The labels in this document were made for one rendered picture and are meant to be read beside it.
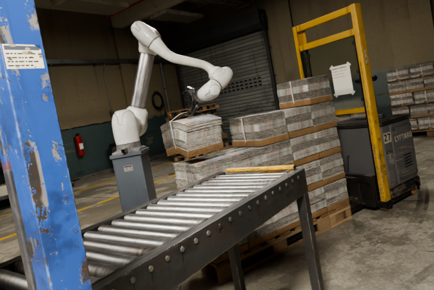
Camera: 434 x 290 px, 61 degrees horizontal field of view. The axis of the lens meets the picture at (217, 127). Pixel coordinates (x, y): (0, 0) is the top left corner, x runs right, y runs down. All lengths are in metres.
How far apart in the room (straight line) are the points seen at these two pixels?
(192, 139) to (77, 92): 7.49
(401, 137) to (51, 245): 3.52
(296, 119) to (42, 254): 2.55
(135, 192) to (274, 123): 1.17
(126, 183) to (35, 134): 1.75
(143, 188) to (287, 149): 1.20
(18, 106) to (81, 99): 9.11
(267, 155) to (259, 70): 7.47
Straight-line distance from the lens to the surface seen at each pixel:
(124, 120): 2.37
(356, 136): 3.79
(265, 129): 2.80
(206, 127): 2.47
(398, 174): 3.87
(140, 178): 2.36
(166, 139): 2.68
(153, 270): 1.11
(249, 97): 10.38
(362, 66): 3.47
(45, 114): 0.69
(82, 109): 9.74
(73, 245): 0.71
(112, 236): 1.41
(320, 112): 3.23
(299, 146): 3.04
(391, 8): 9.14
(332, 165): 3.33
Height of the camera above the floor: 1.18
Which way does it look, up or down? 3 degrees down
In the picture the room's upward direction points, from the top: 10 degrees counter-clockwise
